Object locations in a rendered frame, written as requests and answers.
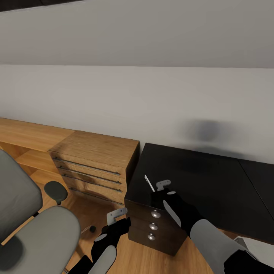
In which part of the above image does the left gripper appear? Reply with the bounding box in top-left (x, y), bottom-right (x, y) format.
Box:
top-left (102, 217), bottom-right (131, 239)

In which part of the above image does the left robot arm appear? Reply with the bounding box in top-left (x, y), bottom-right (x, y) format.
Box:
top-left (68, 207), bottom-right (131, 274)

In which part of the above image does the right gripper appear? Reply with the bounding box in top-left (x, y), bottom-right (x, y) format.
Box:
top-left (151, 188), bottom-right (169, 203)

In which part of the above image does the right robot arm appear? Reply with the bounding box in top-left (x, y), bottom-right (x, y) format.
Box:
top-left (151, 180), bottom-right (274, 274)

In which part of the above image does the swivel chair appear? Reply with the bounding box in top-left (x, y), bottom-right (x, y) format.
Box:
top-left (0, 149), bottom-right (96, 274)

